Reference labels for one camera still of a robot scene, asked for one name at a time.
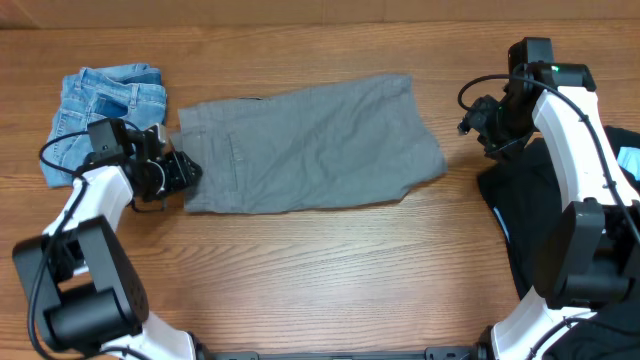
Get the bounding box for grey cotton shorts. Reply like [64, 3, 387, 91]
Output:
[176, 75, 447, 214]

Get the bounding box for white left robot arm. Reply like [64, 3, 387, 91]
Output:
[12, 118, 210, 359]

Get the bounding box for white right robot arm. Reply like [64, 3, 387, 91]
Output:
[426, 37, 639, 359]

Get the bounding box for folded blue denim shorts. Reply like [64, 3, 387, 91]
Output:
[44, 63, 167, 170]

